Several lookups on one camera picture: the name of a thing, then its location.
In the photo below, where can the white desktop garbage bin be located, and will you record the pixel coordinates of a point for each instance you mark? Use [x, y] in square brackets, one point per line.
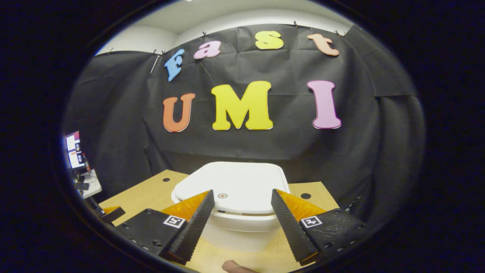
[242, 182]

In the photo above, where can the computer monitor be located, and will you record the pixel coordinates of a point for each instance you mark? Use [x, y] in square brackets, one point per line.
[74, 159]

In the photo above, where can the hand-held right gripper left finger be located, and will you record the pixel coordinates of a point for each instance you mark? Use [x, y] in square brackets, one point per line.
[193, 231]

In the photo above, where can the black backdrop cloth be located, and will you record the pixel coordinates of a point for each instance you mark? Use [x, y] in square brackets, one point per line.
[303, 151]

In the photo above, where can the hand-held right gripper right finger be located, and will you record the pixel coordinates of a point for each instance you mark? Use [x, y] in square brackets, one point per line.
[290, 231]

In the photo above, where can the wooden desktop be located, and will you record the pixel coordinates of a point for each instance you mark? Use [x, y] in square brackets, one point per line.
[151, 189]

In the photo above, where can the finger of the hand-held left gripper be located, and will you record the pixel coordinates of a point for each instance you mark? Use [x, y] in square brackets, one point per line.
[113, 214]

